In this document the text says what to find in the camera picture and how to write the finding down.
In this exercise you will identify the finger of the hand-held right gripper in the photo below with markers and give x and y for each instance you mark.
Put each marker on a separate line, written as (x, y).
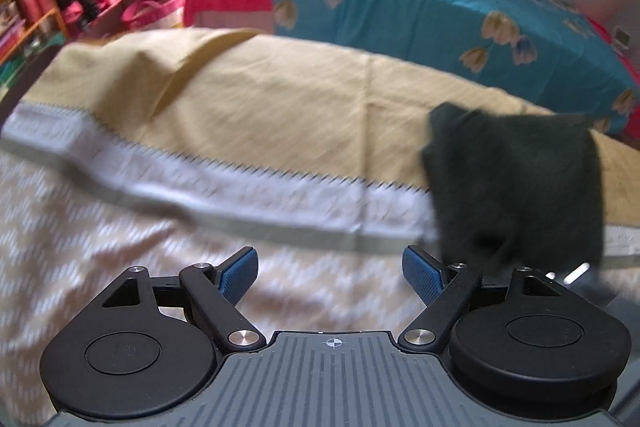
(587, 284)

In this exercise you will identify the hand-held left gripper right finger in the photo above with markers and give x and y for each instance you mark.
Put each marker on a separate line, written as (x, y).
(422, 274)

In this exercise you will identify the pink woven basket bag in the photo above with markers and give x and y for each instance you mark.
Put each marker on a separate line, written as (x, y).
(152, 9)

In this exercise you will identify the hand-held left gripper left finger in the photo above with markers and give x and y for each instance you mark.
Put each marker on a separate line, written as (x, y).
(239, 274)

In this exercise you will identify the beige and yellow patterned bedspread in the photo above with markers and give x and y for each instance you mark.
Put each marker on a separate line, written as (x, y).
(250, 107)

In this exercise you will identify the dark green knit sweater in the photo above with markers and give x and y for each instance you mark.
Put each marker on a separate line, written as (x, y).
(515, 177)

